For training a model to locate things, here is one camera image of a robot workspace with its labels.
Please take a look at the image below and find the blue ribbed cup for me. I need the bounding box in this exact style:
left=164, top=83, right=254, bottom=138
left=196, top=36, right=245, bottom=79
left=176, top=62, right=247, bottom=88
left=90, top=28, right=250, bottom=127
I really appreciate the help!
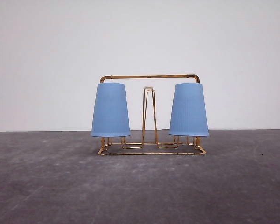
left=91, top=82, right=131, bottom=137
left=169, top=83, right=209, bottom=136

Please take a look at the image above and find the gold wire cup rack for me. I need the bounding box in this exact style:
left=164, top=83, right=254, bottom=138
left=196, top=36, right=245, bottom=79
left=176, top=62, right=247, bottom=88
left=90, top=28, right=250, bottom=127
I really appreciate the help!
left=98, top=74, right=206, bottom=155

